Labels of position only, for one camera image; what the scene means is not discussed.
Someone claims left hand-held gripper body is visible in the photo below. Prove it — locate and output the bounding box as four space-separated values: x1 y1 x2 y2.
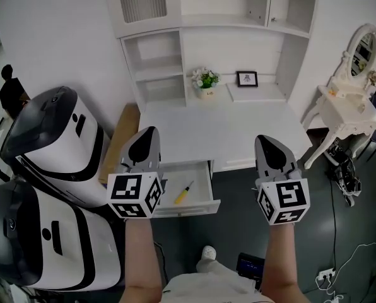
107 126 164 219

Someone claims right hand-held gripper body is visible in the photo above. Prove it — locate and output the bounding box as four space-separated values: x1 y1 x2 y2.
254 134 312 226

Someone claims yellow-handled screwdriver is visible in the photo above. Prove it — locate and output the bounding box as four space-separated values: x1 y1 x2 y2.
173 180 195 205

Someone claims white drawer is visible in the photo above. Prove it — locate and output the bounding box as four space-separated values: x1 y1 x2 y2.
151 158 222 218

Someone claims person's right forearm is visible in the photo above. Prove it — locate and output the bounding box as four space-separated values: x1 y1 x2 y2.
259 222 303 298

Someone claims person's left forearm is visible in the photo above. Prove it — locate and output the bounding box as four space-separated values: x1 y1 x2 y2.
118 217 163 303

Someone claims brown cardboard board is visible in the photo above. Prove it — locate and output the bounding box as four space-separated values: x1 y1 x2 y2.
98 103 141 186

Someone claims pile of black equipment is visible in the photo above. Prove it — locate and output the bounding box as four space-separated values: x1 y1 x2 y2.
325 140 363 207

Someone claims white desk with shelf hutch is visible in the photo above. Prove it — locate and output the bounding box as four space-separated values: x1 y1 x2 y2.
104 0 320 174

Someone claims white and black robot housing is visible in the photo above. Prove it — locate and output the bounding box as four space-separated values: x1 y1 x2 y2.
0 180 126 294
0 86 105 208

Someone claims white dressing table with mirror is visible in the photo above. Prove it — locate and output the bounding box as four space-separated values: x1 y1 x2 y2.
302 23 376 170

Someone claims black device with screen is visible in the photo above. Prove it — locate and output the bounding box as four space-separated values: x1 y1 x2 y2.
235 252 266 279

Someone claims person's white shoe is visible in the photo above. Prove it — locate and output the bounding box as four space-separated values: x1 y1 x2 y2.
200 245 217 261

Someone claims potted white flower plant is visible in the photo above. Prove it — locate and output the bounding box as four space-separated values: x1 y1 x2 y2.
191 67 221 100

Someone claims white power strip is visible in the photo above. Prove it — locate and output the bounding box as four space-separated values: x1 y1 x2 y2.
316 267 338 282

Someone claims person's grey trouser leg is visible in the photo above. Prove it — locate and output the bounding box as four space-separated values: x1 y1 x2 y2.
196 257 227 276

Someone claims person's white shirt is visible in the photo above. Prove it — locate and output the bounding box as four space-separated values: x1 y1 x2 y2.
161 271 265 303

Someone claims black cable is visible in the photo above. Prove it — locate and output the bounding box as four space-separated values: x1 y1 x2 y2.
324 169 338 270

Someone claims black picture frame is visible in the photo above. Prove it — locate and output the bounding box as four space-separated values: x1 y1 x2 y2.
236 71 259 88

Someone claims white cable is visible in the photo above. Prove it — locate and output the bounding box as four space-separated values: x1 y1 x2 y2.
315 239 376 303

